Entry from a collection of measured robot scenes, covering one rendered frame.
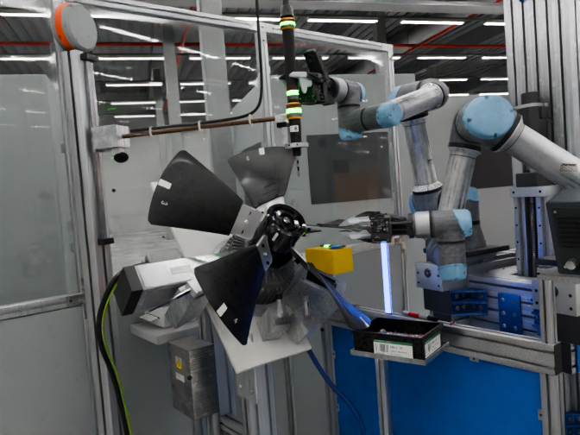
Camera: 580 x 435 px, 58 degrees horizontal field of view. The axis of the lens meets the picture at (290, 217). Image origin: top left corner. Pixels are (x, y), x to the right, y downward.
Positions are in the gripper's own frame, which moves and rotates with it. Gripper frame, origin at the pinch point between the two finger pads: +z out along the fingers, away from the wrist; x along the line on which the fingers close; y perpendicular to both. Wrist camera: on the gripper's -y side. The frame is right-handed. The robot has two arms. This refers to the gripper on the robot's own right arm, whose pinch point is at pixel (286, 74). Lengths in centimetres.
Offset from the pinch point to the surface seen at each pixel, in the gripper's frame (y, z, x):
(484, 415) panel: 102, -31, -39
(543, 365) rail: 83, -28, -57
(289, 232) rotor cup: 44.3, 10.8, -6.2
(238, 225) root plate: 41.7, 16.4, 7.4
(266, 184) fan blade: 30.6, 0.5, 11.0
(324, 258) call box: 59, -37, 20
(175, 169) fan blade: 25.2, 28.8, 17.0
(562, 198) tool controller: 40, -22, -65
